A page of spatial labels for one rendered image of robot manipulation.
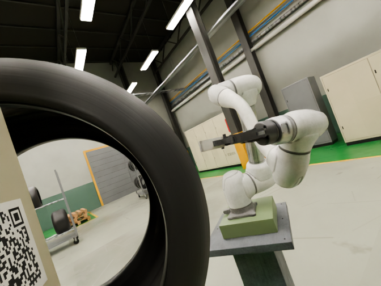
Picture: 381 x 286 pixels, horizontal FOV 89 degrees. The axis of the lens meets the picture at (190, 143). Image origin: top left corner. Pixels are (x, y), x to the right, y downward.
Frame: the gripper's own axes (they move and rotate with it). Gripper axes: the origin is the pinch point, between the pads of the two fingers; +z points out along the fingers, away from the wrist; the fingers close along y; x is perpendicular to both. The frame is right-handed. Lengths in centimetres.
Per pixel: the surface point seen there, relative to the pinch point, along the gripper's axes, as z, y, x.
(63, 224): 199, -514, 95
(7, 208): 31.7, 29.7, 3.0
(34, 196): 245, -505, 12
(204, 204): 11.0, 15.3, 11.0
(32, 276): 30.9, 29.4, 8.6
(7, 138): 32.6, 26.2, -3.3
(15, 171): 32.2, 26.9, 0.0
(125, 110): 21.2, 18.2, -7.1
